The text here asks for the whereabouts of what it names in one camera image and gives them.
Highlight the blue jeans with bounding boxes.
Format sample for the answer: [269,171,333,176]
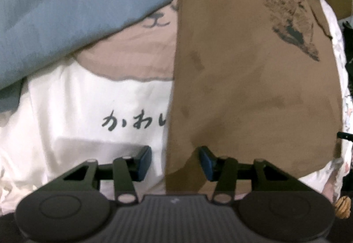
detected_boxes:
[1,0,172,112]

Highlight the brown t-shirt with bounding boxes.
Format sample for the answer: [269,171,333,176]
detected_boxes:
[165,0,343,193]

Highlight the leopard print cloth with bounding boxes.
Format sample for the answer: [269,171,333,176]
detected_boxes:
[334,196,351,219]

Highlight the white bear print duvet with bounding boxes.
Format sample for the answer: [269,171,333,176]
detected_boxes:
[1,0,352,214]

